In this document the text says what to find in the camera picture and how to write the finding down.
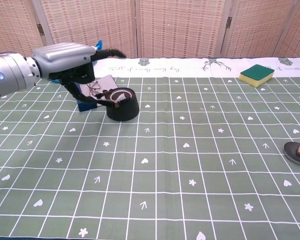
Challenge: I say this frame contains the green grid tablecloth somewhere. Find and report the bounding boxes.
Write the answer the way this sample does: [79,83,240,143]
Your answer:
[0,57,300,240]

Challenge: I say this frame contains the woven folding screen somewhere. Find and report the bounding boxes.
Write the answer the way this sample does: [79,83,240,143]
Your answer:
[0,0,300,61]

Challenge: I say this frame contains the green and yellow sponge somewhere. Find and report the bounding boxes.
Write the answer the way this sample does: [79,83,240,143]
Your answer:
[238,64,276,88]

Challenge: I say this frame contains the black teapot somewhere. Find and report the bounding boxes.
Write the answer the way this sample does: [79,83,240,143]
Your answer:
[94,86,140,122]

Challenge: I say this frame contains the blue detergent bottle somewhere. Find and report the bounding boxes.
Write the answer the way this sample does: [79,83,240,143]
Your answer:
[49,39,104,84]

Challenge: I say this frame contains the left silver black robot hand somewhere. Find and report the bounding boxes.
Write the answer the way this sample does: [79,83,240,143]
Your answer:
[31,42,127,105]

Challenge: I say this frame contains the blue glasses case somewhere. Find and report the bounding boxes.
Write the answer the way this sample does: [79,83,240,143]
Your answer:
[76,74,119,113]

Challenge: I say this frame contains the black teapot lid brown knob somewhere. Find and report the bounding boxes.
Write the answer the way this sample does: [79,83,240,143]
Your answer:
[283,141,300,166]

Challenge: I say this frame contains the thin-framed eyeglasses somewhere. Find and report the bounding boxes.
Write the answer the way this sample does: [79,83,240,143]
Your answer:
[87,80,102,97]

